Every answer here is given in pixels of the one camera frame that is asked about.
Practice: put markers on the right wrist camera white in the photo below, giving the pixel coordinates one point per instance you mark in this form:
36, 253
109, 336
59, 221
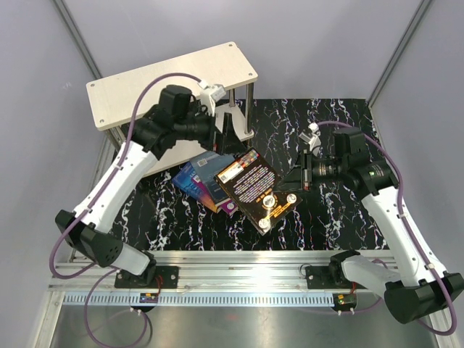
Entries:
311, 136

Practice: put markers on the aluminium mounting rail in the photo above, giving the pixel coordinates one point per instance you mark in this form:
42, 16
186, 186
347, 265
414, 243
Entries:
225, 271

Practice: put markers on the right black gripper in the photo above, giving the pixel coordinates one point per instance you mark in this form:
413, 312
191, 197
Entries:
299, 178

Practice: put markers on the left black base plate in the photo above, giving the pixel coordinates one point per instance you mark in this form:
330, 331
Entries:
154, 277

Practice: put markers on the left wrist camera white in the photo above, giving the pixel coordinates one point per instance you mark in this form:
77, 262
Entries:
210, 94

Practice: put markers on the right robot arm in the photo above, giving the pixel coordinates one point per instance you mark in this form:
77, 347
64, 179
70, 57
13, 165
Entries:
421, 285

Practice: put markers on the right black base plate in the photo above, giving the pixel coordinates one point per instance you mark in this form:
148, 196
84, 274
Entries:
320, 278

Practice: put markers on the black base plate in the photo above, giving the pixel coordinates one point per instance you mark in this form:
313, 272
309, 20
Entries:
320, 278
154, 277

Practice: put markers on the purple puzzle book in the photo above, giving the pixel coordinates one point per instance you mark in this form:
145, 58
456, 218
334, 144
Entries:
226, 206

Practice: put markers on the dark blue book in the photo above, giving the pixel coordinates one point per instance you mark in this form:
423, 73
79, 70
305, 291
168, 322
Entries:
207, 165

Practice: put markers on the white two-tier wooden shelf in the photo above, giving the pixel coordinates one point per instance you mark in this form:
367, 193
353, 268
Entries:
113, 98

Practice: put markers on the black book with circles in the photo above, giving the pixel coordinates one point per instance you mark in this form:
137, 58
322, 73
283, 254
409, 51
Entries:
251, 182

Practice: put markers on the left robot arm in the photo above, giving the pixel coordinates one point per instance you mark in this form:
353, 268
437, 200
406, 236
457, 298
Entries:
177, 118

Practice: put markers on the white slotted cable duct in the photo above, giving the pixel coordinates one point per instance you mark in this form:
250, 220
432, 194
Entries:
171, 299

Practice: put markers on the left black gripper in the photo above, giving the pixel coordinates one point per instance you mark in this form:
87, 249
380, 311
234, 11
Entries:
230, 143

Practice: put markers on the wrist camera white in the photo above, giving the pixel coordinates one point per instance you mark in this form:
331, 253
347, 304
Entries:
311, 136
210, 94

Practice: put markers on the blue Jane Eyre book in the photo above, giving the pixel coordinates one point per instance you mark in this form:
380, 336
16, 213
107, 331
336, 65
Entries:
188, 182

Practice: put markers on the black marble pattern mat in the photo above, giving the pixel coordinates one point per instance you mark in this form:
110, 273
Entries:
157, 216

